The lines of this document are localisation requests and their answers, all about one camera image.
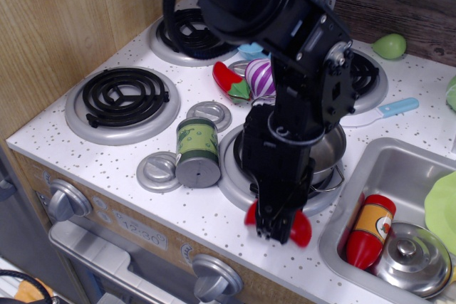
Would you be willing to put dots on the grey oven knob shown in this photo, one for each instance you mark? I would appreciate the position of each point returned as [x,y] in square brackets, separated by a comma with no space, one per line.
[216,280]
[67,201]

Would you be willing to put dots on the grey stovetop knob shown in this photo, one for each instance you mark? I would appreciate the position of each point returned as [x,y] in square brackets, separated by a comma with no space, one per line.
[239,67]
[156,173]
[218,113]

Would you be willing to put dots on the green toy can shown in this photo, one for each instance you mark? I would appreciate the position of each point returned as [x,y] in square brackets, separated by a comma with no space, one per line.
[197,159]

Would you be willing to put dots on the grey oven door handle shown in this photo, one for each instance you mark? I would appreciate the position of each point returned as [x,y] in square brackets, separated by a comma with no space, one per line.
[113,269]

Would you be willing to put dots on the grey stovetop knob front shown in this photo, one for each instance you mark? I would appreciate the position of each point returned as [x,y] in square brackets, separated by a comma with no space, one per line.
[156,173]

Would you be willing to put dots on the orange toy food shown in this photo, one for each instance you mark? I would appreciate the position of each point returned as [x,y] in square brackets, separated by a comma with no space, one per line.
[28,293]

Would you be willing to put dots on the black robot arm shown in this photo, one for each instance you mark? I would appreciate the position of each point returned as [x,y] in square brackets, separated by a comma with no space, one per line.
[311,58]

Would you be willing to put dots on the grey stovetop knob middle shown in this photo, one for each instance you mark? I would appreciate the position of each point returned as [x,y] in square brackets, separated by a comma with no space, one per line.
[218,113]

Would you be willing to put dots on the purple striped toy onion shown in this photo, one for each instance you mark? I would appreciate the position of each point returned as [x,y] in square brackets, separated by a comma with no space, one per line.
[258,75]

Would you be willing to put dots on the steel sink basin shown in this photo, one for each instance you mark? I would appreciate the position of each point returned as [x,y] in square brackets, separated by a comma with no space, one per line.
[400,171]

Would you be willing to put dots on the light blue plastic bowl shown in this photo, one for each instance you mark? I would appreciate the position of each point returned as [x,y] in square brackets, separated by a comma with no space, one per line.
[252,51]

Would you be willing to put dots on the red toy ketchup bottle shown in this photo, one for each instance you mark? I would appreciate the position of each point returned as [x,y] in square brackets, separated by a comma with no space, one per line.
[368,235]

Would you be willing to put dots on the right grey oven knob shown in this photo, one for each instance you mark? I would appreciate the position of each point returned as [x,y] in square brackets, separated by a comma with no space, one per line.
[216,280]

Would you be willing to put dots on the black burner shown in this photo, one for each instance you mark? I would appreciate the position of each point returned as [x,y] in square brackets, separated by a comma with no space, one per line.
[369,81]
[231,183]
[193,31]
[122,106]

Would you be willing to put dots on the left grey oven knob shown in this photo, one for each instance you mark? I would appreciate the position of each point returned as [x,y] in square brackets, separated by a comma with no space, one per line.
[67,201]

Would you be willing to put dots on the back right black burner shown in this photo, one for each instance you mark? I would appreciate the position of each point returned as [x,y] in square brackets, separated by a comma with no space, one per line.
[369,81]

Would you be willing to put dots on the steel pot lid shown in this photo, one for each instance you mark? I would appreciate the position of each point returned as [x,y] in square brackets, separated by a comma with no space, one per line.
[414,259]

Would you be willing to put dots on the red toy chili pepper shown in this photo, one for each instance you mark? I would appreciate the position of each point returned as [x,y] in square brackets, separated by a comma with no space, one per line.
[231,84]

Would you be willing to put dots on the grey stovetop knob back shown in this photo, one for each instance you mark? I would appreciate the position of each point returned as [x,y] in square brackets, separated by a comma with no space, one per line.
[239,67]

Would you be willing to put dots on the green toy pear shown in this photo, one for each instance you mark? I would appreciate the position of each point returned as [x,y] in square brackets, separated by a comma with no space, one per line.
[391,46]

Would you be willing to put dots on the white knife blue handle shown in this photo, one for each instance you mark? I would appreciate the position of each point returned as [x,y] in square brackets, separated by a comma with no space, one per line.
[379,113]

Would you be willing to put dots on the light green plastic plate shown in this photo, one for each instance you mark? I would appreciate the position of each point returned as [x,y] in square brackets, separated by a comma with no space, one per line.
[440,210]

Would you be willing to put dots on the front left black burner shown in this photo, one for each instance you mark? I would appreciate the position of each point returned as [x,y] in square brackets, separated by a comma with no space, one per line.
[122,106]

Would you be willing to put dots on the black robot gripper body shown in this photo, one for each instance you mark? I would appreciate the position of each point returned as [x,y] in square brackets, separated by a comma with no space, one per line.
[290,122]

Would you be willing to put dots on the front right black burner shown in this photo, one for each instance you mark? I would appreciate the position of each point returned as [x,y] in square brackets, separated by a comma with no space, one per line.
[231,183]

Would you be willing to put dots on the small steel pan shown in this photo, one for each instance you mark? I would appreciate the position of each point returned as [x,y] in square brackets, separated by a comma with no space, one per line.
[294,167]

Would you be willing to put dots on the back left black burner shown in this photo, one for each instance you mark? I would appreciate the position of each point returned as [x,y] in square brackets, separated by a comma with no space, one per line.
[193,31]

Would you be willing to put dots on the oven clock display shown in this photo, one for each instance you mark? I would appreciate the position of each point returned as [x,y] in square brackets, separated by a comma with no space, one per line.
[144,232]

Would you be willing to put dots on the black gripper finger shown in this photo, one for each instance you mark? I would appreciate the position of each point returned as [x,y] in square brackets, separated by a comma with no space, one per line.
[285,211]
[265,213]

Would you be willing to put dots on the green toy cabbage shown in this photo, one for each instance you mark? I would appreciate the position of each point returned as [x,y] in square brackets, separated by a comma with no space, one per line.
[450,94]

